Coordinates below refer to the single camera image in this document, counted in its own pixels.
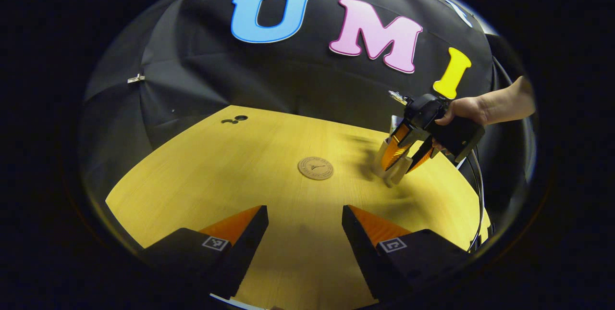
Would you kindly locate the white toothpaste tube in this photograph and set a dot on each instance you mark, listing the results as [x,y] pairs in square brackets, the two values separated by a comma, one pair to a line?
[396,122]

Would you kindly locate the black backdrop cloth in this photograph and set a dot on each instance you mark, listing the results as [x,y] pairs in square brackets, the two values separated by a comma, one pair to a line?
[288,74]

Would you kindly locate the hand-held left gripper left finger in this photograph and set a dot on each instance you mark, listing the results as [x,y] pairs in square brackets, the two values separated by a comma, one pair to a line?
[247,247]

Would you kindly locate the round cork coaster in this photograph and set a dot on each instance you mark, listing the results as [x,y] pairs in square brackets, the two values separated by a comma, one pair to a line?
[315,168]

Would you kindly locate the silver cloth clip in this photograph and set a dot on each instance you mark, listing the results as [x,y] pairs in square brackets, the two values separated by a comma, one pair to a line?
[136,79]

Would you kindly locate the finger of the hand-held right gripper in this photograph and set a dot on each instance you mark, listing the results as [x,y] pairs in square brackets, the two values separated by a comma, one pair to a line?
[423,154]
[391,149]

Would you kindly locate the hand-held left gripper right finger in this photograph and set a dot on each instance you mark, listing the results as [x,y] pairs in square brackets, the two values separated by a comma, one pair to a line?
[358,245]

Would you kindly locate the wooden desktop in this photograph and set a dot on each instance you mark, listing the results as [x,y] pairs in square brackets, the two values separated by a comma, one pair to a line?
[240,166]

